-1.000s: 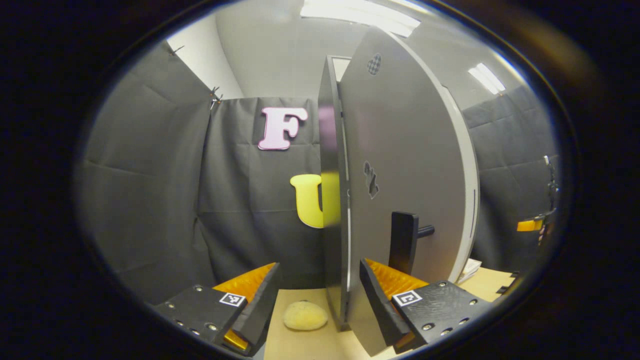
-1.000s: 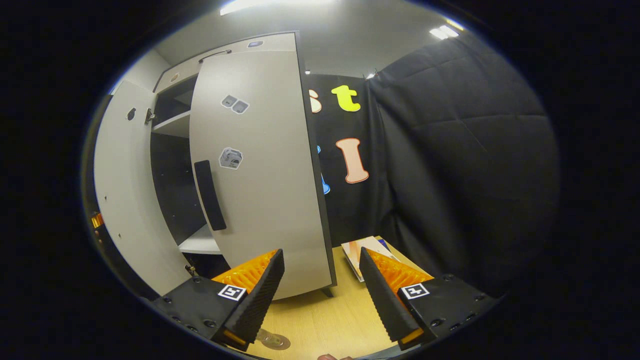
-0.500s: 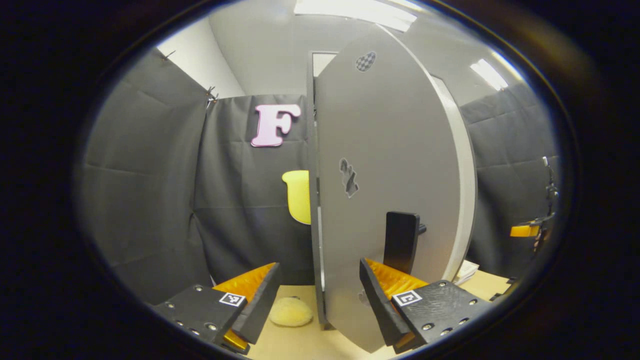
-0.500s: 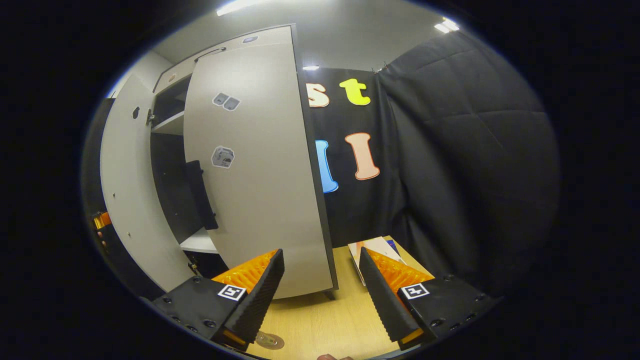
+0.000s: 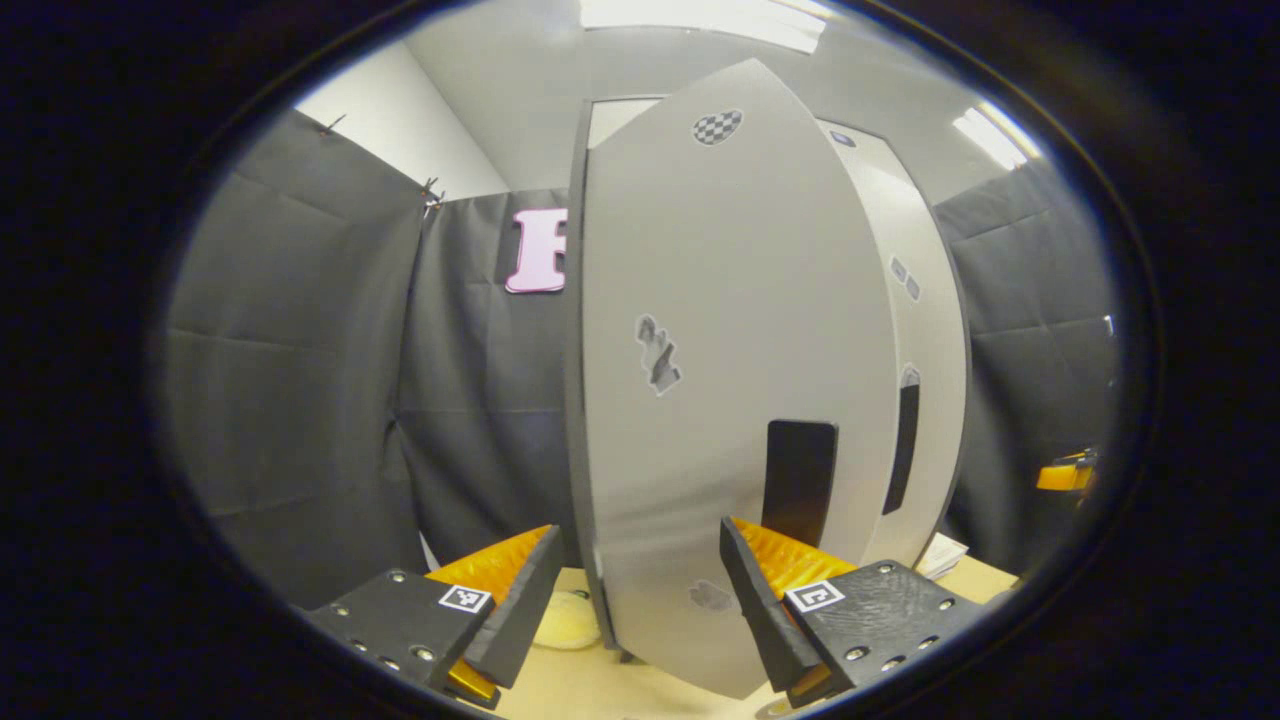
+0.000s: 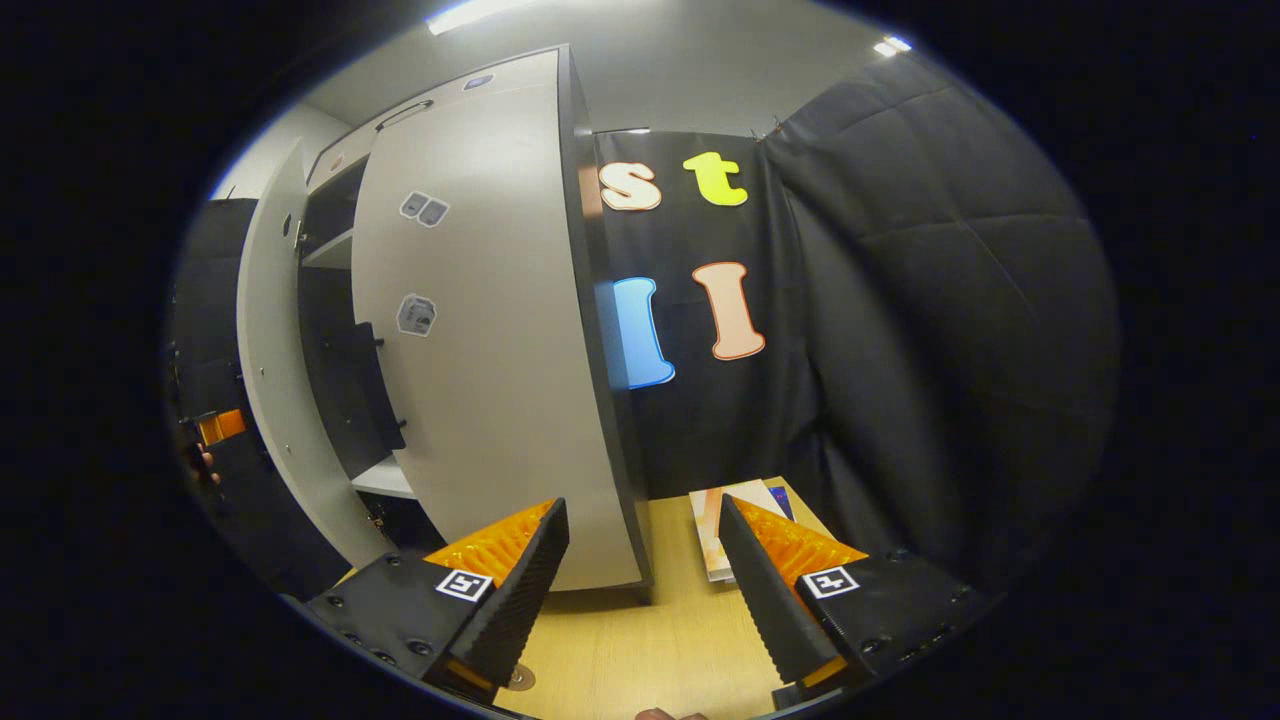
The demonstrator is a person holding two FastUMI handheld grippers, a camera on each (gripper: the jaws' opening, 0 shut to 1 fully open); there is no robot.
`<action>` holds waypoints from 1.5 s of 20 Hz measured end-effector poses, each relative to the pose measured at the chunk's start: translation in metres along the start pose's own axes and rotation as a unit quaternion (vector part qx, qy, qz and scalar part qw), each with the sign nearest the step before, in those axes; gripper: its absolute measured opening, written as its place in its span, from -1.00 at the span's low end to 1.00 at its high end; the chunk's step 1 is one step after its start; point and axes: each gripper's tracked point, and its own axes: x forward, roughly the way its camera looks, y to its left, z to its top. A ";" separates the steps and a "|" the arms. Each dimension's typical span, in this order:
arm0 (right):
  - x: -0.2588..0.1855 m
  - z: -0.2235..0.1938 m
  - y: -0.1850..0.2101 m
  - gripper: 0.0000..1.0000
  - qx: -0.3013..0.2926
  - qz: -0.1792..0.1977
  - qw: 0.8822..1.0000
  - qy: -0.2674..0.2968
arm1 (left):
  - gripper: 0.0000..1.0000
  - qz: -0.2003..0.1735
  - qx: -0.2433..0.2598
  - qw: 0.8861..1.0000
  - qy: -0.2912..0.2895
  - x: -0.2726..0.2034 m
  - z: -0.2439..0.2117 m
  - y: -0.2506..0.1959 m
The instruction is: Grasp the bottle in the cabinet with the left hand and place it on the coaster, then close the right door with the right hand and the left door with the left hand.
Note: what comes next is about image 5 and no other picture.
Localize beige book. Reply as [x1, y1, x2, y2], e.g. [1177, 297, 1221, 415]
[915, 533, 969, 581]

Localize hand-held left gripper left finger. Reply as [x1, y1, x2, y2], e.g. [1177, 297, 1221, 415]
[305, 525, 564, 711]

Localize pale yellow coaster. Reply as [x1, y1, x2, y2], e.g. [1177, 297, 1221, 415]
[533, 590, 603, 651]

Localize black backdrop cloth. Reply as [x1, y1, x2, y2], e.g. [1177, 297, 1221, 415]
[932, 160, 1121, 579]
[160, 108, 583, 611]

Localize ceiling light panel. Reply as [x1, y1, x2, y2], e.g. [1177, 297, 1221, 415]
[953, 100, 1043, 171]

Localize black door handle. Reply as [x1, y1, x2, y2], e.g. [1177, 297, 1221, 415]
[882, 383, 921, 516]

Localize grey cabinet door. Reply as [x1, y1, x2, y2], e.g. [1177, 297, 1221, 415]
[578, 58, 901, 701]
[815, 118, 969, 569]

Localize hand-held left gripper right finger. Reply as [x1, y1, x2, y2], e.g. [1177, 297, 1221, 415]
[720, 516, 986, 709]

